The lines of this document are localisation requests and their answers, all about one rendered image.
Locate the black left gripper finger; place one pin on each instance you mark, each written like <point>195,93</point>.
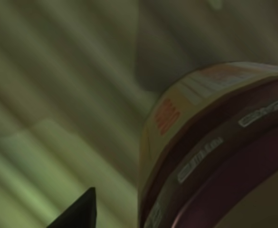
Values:
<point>80,212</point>

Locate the yellow and maroon can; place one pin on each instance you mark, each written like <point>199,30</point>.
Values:
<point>200,147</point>

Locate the green striped tablecloth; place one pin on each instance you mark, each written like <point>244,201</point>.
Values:
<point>58,95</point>

